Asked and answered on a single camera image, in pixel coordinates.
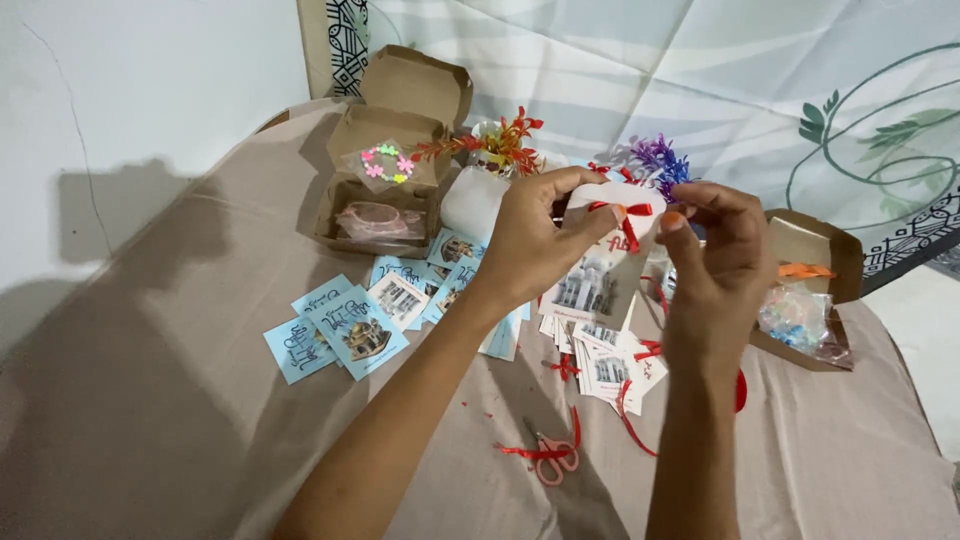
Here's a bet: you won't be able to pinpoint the person's left hand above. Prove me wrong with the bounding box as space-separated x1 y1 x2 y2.
478 165 626 309

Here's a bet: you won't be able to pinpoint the person's right hand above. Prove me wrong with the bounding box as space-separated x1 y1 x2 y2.
655 180 778 361

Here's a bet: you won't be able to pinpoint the white card with building picture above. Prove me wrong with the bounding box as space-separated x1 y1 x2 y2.
537 182 668 332

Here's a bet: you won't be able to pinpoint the white cylindrical container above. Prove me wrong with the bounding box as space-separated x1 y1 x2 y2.
440 165 512 243

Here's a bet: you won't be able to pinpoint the plastic bag of beads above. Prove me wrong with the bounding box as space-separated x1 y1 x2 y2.
756 280 855 369

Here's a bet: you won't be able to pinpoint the orange ribbon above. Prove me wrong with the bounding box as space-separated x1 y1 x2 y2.
777 261 837 281

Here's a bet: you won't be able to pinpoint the red artificial plant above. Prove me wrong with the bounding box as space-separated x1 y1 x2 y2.
408 105 546 178

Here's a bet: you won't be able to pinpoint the low open cardboard box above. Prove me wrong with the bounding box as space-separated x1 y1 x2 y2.
748 207 866 373

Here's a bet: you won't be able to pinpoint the red ribbon scrap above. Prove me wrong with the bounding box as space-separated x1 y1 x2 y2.
586 160 640 186

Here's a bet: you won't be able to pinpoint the purple artificial plant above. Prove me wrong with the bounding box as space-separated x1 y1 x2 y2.
628 133 693 204

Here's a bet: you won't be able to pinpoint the pile of white cards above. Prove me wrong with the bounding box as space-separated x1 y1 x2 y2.
538 296 669 418

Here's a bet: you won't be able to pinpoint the long red ribbon strip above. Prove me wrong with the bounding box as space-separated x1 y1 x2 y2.
615 379 659 458

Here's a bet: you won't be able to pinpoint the spread of blue cards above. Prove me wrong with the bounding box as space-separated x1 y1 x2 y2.
263 228 532 386

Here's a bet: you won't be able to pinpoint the tall open cardboard box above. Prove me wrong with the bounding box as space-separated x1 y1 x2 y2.
312 44 474 261

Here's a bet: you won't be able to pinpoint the curled red ribbon piece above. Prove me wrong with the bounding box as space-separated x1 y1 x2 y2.
494 405 583 461

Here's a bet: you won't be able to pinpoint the pink scissors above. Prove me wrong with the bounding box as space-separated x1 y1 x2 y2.
522 416 581 488

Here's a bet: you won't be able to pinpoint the patterned white green sheet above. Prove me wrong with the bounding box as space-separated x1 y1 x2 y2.
296 0 960 298

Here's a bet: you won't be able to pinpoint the beige cloth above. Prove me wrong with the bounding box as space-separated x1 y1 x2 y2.
0 96 960 540

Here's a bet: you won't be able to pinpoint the pink bracelet packet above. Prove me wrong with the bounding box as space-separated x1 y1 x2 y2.
334 200 428 243

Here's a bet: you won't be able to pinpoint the flower bead bracelet packet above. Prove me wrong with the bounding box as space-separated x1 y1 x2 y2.
341 138 422 195

